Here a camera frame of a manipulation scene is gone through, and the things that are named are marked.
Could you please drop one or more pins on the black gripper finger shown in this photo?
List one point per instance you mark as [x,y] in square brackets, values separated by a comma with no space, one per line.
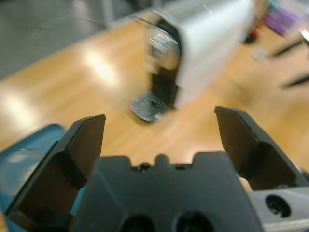
[287,47]
[60,169]
[297,82]
[253,149]

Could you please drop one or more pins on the white capsule coffee machine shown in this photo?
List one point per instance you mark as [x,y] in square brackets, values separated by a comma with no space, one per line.
[207,48]

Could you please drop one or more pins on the purple tissue pack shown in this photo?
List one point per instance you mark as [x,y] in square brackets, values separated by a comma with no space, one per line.
[280,17]

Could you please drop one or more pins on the black capsule holder with rods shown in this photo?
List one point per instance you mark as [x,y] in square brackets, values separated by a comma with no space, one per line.
[253,36]

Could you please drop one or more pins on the teal plastic tray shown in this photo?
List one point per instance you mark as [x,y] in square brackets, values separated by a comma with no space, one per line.
[36,137]

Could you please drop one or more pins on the metal drip tray grille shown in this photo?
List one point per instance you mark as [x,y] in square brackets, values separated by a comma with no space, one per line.
[144,108]

